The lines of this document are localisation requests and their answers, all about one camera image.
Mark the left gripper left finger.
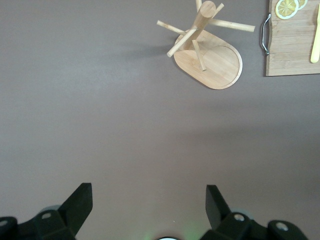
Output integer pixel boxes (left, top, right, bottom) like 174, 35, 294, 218
0, 182, 94, 240

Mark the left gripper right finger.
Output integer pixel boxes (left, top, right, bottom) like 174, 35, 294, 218
201, 184, 309, 240

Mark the wooden mug tree rack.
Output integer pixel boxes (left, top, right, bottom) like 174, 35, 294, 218
156, 0, 256, 90

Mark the bamboo cutting board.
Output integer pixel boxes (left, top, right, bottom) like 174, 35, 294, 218
265, 0, 320, 77

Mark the yellow plastic fork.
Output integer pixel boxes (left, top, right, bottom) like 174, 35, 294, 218
310, 4, 320, 64

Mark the metal cutting board handle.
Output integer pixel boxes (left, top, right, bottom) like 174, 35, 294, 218
260, 13, 272, 56

